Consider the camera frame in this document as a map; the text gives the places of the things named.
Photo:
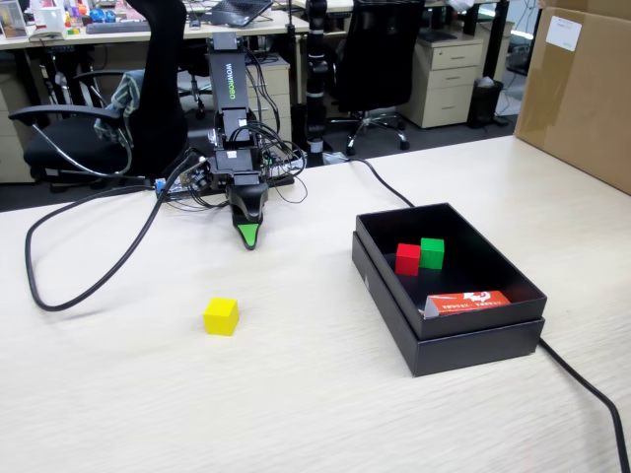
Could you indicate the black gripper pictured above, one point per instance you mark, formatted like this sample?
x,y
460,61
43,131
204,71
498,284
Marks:
x,y
236,170

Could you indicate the black keyboard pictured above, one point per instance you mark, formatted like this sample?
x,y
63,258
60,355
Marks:
x,y
118,27

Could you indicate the black mesh office chair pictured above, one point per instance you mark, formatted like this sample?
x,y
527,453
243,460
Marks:
x,y
379,59

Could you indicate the black box tray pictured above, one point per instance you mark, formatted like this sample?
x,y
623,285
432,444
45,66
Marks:
x,y
473,236

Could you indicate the large cardboard box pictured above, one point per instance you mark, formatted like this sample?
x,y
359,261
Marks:
x,y
577,103

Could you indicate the orange carton box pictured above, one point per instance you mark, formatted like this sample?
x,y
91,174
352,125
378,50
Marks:
x,y
468,303

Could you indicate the black office chair with armrests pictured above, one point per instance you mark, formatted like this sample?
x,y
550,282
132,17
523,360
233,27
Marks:
x,y
162,74

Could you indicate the green cube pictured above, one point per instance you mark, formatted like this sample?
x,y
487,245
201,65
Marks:
x,y
432,253

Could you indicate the controller circuit board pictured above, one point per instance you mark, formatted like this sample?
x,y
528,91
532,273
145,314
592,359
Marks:
x,y
165,189

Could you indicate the white shipping label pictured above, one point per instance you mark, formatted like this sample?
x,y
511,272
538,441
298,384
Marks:
x,y
563,33

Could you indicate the black jointed pole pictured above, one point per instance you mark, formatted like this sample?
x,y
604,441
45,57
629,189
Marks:
x,y
316,74

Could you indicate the picture frame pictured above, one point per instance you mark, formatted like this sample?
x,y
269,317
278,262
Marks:
x,y
12,20

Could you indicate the beige office desk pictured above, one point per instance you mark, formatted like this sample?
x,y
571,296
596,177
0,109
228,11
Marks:
x,y
172,35

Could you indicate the black open box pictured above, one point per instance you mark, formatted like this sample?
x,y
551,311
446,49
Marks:
x,y
473,352

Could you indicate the yellow cube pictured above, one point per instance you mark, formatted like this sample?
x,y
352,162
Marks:
x,y
221,317

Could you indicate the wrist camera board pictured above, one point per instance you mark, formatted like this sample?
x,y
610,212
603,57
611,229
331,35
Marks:
x,y
199,175

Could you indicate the striped green cloth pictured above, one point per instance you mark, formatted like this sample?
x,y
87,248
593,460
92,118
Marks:
x,y
125,96

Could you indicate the red cube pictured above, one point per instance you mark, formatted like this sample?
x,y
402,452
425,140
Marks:
x,y
406,261

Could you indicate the beige drawer pedestal with lock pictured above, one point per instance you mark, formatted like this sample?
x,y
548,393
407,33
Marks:
x,y
443,88

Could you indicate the black trash bin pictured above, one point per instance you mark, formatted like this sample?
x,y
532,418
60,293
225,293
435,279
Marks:
x,y
485,103

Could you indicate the black laptop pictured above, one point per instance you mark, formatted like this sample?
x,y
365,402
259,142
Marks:
x,y
236,12

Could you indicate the blue ball toys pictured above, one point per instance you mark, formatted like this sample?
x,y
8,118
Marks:
x,y
101,16

